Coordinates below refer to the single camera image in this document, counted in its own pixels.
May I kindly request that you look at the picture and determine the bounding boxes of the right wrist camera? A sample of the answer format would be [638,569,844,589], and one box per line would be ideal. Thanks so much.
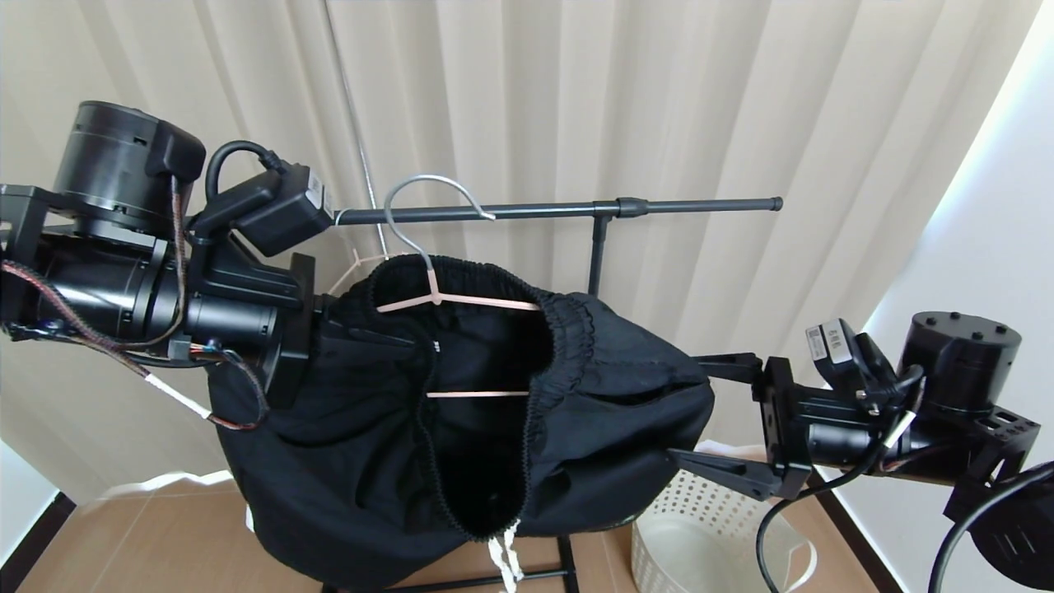
[804,318,925,406]

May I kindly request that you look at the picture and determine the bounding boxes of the black cable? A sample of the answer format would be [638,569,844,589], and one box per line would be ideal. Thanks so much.
[203,139,287,217]
[754,412,907,593]
[929,461,1054,593]

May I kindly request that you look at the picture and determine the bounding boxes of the black shorts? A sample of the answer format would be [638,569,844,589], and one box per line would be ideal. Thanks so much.
[206,253,717,592]

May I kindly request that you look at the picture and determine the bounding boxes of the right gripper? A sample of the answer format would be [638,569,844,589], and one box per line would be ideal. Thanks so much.
[665,352,890,502]

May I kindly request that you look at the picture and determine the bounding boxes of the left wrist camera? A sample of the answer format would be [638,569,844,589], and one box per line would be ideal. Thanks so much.
[188,162,336,310]

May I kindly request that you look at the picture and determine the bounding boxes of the black clothes rack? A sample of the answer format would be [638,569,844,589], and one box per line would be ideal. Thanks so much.
[321,196,785,593]

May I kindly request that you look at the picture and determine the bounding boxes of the white laundry basket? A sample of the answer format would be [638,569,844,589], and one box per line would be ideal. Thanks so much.
[630,469,818,593]

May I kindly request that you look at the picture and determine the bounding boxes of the pink clothes hanger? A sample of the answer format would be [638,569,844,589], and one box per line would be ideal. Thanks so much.
[329,247,406,297]
[376,174,546,400]

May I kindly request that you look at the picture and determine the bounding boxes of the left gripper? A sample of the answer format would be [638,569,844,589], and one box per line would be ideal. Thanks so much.
[186,253,319,410]

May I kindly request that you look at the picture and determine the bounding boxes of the metal curtain wand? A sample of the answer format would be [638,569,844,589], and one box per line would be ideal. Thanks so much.
[324,0,393,258]

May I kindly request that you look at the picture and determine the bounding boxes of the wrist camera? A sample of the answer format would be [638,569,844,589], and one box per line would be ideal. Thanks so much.
[804,318,925,406]
[188,162,336,310]

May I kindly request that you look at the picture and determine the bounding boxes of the beige curtain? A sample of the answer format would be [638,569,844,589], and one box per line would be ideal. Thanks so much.
[0,0,1045,511]

